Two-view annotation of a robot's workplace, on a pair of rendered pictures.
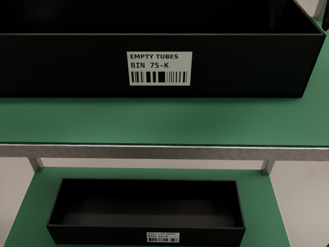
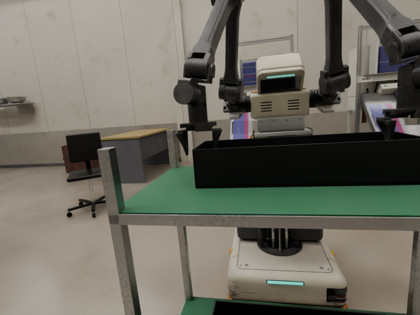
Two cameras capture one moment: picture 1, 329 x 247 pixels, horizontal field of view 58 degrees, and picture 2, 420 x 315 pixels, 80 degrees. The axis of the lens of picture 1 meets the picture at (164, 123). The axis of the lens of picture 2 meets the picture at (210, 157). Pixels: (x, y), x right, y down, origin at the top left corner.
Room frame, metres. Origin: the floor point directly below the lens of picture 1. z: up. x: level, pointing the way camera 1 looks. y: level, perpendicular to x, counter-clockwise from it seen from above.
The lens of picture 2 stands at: (1.22, -0.05, 1.17)
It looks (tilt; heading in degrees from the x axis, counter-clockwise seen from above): 11 degrees down; 191
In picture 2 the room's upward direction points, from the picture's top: 5 degrees counter-clockwise
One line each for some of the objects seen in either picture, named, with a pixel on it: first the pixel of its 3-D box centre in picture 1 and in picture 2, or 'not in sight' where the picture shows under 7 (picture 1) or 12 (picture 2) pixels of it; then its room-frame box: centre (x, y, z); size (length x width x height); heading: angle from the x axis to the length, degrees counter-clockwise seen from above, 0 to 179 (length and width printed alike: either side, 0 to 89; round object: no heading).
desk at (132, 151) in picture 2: not in sight; (141, 152); (-3.32, -2.32, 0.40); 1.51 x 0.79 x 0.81; 179
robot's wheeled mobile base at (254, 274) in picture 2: not in sight; (279, 260); (-0.30, 0.06, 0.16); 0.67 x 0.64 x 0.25; 0
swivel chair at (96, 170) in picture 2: not in sight; (89, 172); (-1.51, -2.16, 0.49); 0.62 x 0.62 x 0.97
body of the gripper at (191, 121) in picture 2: not in sight; (197, 115); (0.47, -0.22, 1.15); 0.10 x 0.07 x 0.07; 90
